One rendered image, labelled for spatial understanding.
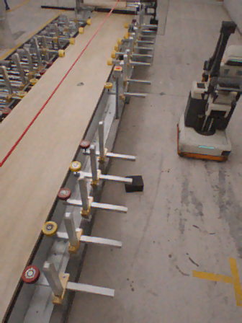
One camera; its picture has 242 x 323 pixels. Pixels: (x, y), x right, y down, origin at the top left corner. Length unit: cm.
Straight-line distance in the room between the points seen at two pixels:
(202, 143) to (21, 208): 221
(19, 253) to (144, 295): 117
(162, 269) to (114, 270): 42
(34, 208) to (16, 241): 21
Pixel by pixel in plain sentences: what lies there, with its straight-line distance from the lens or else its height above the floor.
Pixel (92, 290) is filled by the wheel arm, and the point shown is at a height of 83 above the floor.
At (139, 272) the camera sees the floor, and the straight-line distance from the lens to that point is 229.
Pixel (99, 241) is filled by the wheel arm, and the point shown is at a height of 84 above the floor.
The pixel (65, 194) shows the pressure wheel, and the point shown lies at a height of 90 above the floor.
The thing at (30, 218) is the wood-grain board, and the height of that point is 90.
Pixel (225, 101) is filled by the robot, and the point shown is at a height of 84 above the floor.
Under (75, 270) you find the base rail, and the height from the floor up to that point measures 70.
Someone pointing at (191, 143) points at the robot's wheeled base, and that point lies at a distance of 305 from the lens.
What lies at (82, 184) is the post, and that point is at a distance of 138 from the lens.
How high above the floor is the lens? 214
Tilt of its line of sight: 45 degrees down
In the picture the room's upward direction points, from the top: 3 degrees clockwise
